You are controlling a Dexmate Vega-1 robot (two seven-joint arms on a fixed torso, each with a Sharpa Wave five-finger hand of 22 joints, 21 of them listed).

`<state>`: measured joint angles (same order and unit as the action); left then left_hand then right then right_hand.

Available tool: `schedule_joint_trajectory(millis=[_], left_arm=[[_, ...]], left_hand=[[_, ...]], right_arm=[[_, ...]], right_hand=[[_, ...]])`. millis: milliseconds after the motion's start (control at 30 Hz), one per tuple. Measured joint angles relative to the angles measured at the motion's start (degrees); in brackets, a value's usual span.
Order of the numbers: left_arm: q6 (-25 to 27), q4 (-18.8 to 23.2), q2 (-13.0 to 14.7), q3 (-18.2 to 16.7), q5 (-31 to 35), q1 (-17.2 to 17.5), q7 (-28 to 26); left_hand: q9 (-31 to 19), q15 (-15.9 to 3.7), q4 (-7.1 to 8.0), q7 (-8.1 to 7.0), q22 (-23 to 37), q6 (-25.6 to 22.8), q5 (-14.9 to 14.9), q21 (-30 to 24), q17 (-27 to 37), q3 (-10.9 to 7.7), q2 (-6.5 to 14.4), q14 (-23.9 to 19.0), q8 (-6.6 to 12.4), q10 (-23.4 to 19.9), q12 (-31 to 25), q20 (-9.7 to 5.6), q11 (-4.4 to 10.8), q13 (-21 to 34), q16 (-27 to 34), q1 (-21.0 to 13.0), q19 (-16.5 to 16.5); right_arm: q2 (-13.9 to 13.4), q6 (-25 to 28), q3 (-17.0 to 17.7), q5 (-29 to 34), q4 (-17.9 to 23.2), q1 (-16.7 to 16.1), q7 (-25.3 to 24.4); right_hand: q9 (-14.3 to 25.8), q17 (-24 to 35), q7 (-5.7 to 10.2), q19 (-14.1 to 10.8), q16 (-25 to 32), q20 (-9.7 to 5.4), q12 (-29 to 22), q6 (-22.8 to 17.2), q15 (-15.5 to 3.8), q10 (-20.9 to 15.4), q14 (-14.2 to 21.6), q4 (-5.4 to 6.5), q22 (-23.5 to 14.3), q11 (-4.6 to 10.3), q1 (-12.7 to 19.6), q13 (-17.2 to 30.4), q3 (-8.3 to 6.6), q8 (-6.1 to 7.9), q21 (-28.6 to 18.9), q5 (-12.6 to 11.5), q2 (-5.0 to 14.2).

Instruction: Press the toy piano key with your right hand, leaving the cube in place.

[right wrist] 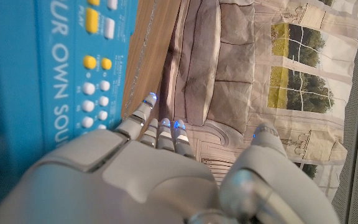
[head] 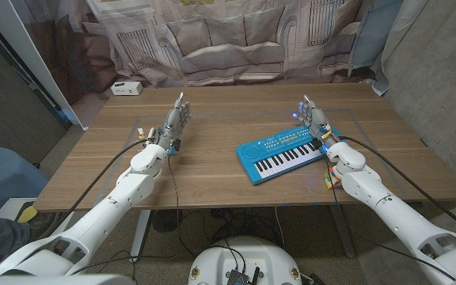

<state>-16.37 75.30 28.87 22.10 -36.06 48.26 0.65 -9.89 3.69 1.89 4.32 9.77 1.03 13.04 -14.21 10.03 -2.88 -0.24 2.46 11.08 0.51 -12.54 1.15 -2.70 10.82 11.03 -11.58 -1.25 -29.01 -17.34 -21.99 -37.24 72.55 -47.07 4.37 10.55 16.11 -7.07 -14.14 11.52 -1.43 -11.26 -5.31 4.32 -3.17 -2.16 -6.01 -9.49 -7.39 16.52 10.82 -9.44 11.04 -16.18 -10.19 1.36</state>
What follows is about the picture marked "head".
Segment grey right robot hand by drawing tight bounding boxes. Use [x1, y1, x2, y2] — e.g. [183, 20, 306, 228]
[291, 93, 342, 154]

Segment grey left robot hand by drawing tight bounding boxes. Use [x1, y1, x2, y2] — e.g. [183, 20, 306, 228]
[145, 92, 192, 156]

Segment blue toy piano keyboard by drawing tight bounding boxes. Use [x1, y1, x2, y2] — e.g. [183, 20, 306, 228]
[235, 124, 342, 186]

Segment multicolour puzzle cube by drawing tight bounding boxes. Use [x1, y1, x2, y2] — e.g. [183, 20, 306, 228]
[323, 166, 344, 190]

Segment white power strip box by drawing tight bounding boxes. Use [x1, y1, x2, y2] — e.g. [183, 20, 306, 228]
[110, 81, 144, 97]

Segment printed sofa room backdrop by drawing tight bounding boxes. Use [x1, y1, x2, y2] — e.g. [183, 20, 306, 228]
[12, 0, 405, 90]

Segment round black floor fan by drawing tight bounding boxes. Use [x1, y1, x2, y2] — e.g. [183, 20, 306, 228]
[151, 208, 184, 234]

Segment pale cloth curtain edge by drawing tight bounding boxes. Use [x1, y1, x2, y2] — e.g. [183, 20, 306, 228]
[371, 0, 431, 97]

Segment white table leg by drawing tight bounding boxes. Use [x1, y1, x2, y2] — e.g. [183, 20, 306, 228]
[129, 209, 152, 263]

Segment grey table leg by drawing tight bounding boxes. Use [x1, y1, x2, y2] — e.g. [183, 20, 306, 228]
[329, 204, 356, 259]

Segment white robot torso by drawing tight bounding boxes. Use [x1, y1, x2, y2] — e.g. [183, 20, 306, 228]
[188, 236, 303, 285]

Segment black box with antenna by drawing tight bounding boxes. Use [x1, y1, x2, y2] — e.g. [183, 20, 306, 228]
[226, 267, 261, 285]

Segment blue-grey padded chair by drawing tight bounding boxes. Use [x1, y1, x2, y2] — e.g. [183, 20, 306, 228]
[0, 146, 50, 217]

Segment white floor mat yellow patches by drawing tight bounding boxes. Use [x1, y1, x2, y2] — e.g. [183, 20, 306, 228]
[0, 196, 39, 225]

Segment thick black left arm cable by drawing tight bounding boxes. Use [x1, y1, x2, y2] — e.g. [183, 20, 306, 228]
[37, 137, 152, 238]

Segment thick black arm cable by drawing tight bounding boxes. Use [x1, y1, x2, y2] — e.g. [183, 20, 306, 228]
[37, 137, 152, 238]
[339, 135, 456, 239]

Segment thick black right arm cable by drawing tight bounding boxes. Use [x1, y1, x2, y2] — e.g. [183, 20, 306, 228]
[339, 135, 456, 239]

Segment white door frame post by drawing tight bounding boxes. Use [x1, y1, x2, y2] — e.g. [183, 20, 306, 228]
[0, 0, 90, 131]

